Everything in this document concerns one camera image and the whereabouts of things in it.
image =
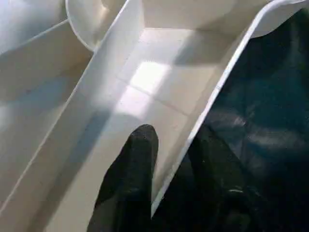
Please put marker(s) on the white plastic table top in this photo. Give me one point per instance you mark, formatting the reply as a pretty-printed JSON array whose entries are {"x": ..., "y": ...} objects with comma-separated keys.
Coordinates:
[{"x": 96, "y": 84}]

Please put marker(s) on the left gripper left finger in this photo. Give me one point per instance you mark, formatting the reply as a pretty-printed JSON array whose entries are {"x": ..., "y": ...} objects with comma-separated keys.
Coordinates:
[{"x": 130, "y": 183}]

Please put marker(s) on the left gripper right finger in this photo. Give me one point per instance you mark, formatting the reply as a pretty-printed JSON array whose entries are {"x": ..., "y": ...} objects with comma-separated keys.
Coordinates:
[{"x": 217, "y": 193}]

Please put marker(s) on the black work mat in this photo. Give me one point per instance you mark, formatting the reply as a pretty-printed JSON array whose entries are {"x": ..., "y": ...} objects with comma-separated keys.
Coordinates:
[{"x": 265, "y": 108}]

